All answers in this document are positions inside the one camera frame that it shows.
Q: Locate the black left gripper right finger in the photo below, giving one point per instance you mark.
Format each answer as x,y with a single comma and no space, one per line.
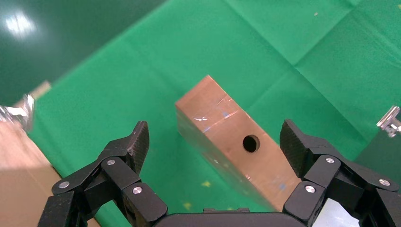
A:
322,170

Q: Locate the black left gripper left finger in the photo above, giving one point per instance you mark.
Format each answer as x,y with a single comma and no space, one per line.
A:
119,169

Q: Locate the small taped cardboard box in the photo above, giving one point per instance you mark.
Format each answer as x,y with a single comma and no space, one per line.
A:
225,125

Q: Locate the large open cardboard carton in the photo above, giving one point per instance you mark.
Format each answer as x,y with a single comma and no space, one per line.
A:
18,194

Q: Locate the green table cloth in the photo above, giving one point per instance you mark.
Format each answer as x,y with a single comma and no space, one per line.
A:
125,94

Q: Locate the silver metal cloth clip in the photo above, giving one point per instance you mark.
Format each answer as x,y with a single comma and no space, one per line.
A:
26,108
388,120

